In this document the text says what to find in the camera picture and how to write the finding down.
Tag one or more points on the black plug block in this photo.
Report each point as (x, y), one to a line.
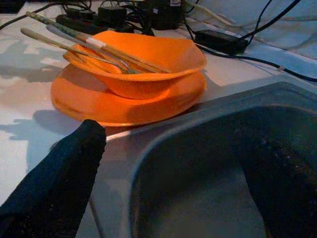
(111, 15)

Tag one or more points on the orange square bowl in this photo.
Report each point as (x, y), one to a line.
(153, 49)

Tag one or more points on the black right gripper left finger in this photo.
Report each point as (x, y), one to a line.
(57, 186)

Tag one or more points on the black charger box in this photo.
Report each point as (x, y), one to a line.
(163, 15)

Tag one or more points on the metal fork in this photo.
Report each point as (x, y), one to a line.
(49, 40)

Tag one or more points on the black power adapter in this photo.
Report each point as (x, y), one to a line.
(218, 39)

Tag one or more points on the orange round plate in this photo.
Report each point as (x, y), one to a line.
(84, 99)

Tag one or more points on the stainless steel sink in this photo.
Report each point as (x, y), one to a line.
(173, 173)

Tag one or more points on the black power strip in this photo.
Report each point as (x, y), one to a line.
(74, 23)

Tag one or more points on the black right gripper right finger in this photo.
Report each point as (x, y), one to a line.
(292, 173)

